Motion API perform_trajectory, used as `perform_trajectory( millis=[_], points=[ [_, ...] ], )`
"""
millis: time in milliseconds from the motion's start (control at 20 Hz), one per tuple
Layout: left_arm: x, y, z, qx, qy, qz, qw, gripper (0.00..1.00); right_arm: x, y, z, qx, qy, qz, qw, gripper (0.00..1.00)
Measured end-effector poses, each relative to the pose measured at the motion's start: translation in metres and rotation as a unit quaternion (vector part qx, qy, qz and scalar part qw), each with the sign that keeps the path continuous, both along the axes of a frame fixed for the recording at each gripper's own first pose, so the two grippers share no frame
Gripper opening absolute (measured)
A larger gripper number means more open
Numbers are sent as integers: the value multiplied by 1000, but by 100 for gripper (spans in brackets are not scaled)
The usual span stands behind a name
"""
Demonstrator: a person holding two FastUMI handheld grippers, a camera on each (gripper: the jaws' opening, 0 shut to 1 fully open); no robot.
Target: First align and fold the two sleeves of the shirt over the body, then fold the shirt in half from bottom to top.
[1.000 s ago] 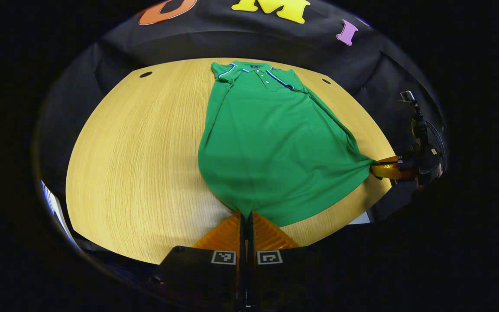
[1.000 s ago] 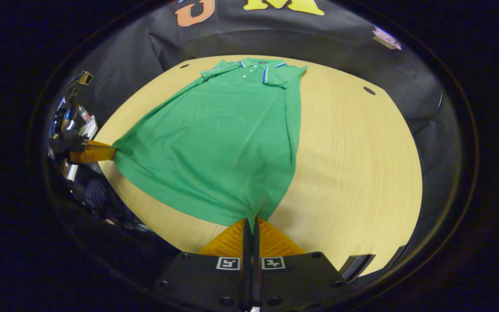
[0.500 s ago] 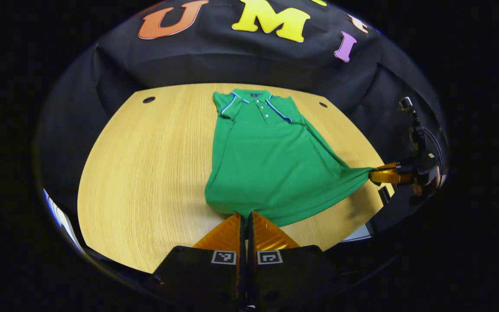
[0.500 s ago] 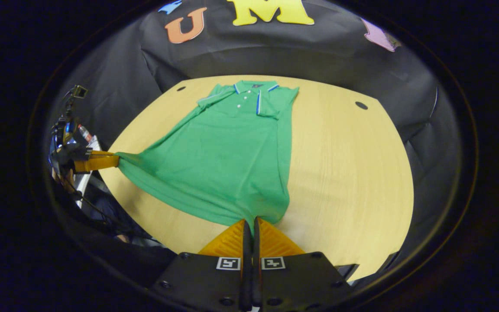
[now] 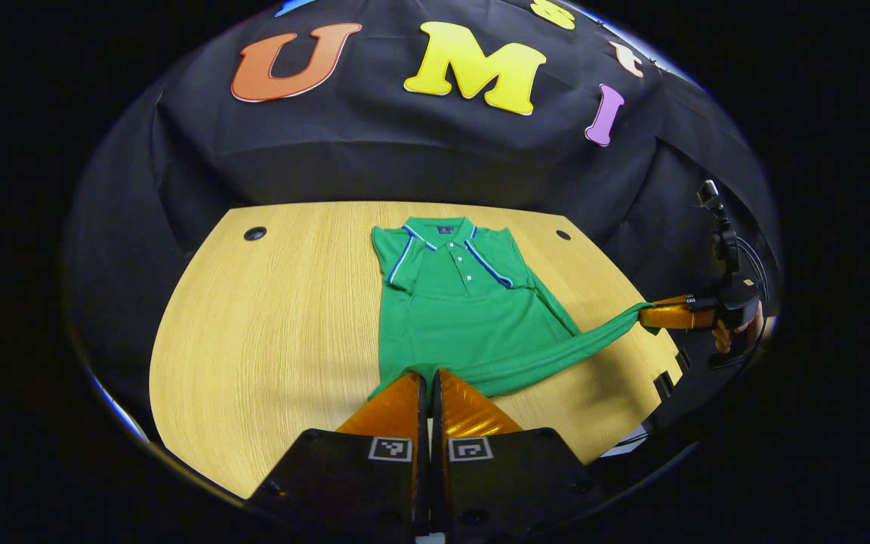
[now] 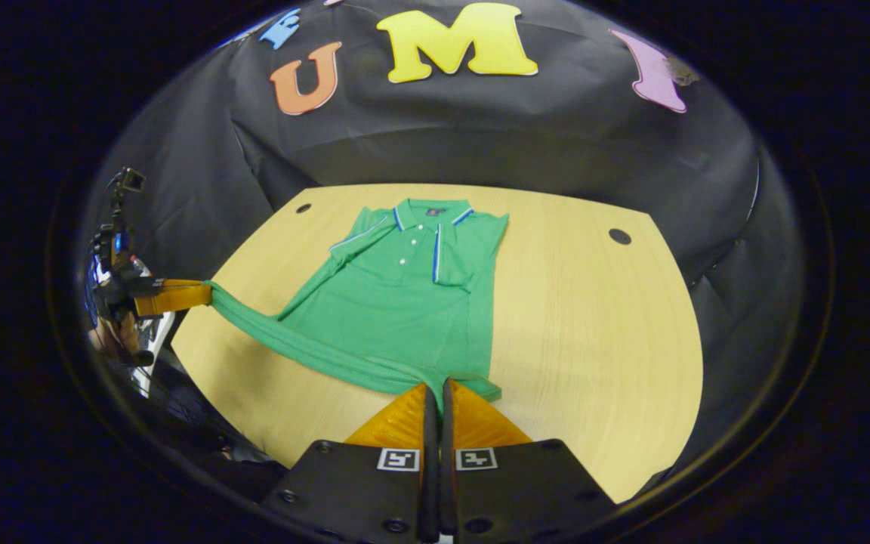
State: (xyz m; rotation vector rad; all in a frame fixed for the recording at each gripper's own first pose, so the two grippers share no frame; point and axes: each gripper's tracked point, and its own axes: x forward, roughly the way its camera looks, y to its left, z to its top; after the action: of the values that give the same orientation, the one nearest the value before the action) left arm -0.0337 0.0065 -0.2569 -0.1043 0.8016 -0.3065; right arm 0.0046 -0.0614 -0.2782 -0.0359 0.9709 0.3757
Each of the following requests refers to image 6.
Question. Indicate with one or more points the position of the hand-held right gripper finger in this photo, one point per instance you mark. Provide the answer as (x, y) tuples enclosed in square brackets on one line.
[(430, 468), (448, 468)]

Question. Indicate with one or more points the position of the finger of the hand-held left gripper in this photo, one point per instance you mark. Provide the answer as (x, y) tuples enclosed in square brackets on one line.
[(174, 296)]

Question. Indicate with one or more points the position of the green T-shirt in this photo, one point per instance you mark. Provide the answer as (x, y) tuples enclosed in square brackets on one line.
[(390, 302)]

